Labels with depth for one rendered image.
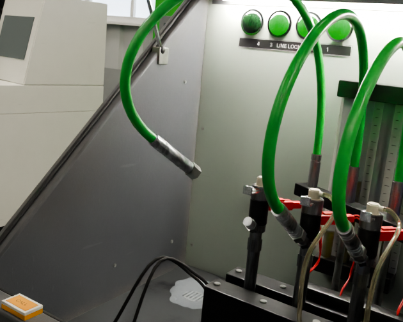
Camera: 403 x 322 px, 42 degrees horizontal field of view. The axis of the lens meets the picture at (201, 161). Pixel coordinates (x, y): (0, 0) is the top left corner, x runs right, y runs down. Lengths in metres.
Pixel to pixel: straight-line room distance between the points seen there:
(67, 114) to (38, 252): 2.86
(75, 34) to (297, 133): 2.80
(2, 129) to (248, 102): 2.57
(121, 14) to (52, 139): 2.42
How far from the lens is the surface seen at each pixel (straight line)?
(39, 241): 0.89
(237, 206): 1.12
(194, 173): 0.76
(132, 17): 5.63
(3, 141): 3.51
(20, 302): 0.78
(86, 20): 3.75
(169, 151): 0.73
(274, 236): 1.09
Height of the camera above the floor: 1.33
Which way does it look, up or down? 12 degrees down
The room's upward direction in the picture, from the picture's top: 5 degrees clockwise
